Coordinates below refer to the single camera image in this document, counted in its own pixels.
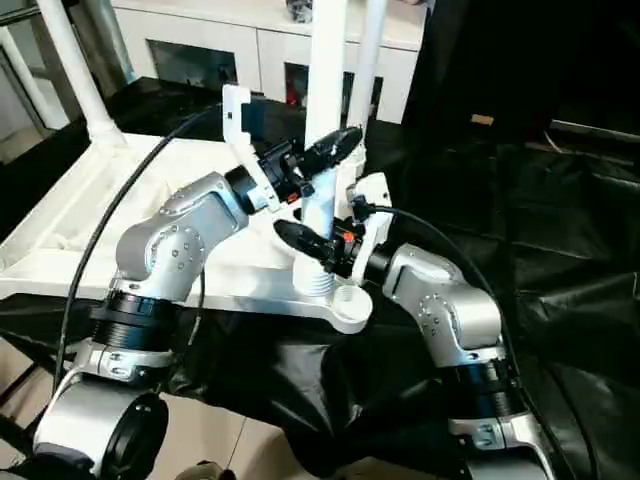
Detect white plastic table leg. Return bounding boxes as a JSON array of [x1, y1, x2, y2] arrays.
[[292, 0, 352, 297], [37, 0, 124, 147], [351, 0, 387, 151]]

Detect black mat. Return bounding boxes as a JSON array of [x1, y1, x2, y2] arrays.
[[0, 74, 640, 480]]

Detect white glass-door cabinet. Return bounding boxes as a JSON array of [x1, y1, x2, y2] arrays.
[[112, 0, 427, 125]]

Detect black backdrop cloth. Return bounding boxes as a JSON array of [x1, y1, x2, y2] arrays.
[[404, 0, 640, 146]]

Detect black metal bar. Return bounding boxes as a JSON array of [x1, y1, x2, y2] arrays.
[[549, 119, 640, 147]]

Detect white pole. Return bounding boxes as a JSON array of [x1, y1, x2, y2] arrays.
[[0, 27, 55, 132]]

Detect black metal rack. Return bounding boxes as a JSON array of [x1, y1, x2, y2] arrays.
[[0, 327, 79, 446]]

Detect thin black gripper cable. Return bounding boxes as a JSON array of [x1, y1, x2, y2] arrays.
[[185, 264, 210, 349]]

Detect black left wrist camera cable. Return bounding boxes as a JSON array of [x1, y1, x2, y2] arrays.
[[52, 99, 227, 396]]

